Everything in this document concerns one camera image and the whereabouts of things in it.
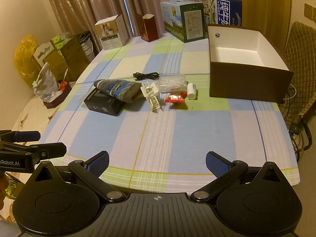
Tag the small orange object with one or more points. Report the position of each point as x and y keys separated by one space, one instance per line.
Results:
x=63 y=86

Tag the green milk carton box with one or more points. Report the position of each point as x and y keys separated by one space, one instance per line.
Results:
x=182 y=19

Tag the beige curtain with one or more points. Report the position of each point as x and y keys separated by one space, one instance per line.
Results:
x=86 y=5

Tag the black product box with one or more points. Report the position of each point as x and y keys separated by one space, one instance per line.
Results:
x=101 y=105

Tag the dark red tray box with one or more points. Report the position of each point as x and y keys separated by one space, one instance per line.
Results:
x=60 y=98

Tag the green printed packet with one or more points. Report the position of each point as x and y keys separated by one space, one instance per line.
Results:
x=13 y=186

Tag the red snack packet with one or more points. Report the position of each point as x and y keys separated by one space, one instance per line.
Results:
x=175 y=98

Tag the plaid tablecloth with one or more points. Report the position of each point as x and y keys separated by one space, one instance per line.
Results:
x=172 y=133

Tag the white product box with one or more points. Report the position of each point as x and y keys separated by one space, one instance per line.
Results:
x=111 y=35

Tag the person's left hand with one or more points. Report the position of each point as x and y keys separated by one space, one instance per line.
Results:
x=2 y=187

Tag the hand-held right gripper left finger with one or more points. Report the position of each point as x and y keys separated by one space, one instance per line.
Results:
x=100 y=164

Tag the brown cardboard storage box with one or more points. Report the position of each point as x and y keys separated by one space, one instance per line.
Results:
x=246 y=81

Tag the white plastic clip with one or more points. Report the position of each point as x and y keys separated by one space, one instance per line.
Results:
x=151 y=96

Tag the yellow plastic bag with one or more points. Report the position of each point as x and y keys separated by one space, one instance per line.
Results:
x=23 y=59

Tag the clear bag of cotton pads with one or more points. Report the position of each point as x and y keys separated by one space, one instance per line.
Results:
x=172 y=84

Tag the striped knitted sock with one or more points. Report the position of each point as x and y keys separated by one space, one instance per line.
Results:
x=118 y=90

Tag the stack of white bowls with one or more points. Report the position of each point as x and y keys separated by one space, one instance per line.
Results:
x=87 y=48

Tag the metal spoon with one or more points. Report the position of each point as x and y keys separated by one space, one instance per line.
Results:
x=65 y=75

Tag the blue milk carton box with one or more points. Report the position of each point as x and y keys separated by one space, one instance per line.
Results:
x=224 y=9

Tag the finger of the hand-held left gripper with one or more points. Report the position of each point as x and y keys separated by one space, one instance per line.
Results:
x=27 y=136
x=51 y=149

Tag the green tissue packs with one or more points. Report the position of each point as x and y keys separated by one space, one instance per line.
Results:
x=60 y=40

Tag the white pill bottle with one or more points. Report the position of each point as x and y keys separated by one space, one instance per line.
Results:
x=191 y=91

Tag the wooden door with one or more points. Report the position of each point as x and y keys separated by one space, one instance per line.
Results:
x=259 y=2

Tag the chair with quilted cover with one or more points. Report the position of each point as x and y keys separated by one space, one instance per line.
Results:
x=300 y=47

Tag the wall socket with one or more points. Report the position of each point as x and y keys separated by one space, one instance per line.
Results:
x=307 y=9
x=314 y=13

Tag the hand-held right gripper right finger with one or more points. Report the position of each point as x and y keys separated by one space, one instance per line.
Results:
x=217 y=164

